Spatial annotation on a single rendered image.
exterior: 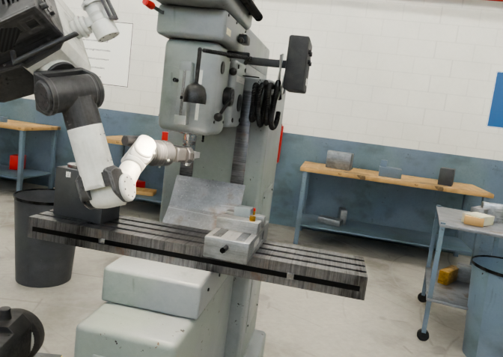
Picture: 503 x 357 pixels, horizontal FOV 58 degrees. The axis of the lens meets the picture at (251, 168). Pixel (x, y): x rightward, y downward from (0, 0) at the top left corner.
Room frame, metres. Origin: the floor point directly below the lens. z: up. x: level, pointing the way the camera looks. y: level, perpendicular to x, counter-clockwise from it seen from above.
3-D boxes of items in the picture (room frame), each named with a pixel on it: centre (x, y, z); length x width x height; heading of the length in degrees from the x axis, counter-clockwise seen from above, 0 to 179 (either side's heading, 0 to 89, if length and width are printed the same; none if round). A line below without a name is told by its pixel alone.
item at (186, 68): (1.55, 0.26, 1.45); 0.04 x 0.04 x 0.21; 80
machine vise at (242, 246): (1.59, 0.01, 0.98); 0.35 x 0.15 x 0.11; 168
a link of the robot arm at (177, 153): (1.58, 0.29, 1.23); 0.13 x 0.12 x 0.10; 55
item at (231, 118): (1.85, 0.20, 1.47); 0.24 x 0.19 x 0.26; 80
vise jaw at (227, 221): (1.56, 0.02, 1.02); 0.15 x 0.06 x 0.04; 78
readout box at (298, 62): (1.90, -0.14, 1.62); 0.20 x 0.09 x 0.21; 170
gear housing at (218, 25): (1.70, 0.23, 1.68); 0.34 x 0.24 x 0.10; 170
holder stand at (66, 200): (1.74, 0.62, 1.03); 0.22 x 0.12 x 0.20; 73
